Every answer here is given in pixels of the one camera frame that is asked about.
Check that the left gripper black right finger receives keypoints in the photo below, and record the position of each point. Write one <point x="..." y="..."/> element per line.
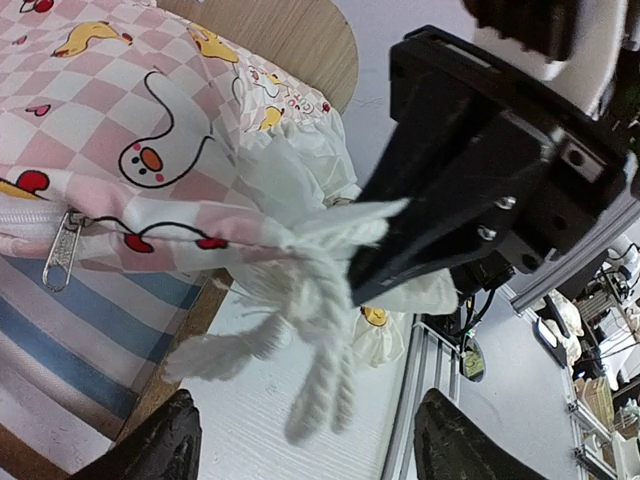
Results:
<point x="449" y="446"/>

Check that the duck print ruffled bed cover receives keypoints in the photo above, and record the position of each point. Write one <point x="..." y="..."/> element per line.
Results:
<point x="135" y="141"/>

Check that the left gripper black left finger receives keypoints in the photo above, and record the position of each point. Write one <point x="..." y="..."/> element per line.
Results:
<point x="167" y="445"/>

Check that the wooden pet bed frame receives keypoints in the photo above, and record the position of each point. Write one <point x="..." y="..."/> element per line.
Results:
<point x="311" y="40"/>

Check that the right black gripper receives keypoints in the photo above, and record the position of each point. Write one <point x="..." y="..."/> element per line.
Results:
<point x="487" y="159"/>

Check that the blue white striped mattress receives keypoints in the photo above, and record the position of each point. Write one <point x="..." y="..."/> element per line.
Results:
<point x="75" y="340"/>

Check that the round mirror disc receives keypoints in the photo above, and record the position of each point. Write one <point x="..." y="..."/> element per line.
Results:
<point x="473" y="364"/>

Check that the duck print ruffled pillow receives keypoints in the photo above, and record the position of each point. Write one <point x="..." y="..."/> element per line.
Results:
<point x="378" y="337"/>

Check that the cluttered background shelving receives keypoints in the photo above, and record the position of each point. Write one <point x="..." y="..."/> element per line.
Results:
<point x="590" y="326"/>

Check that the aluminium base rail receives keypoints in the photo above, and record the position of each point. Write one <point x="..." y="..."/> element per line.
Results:
<point x="430" y="362"/>

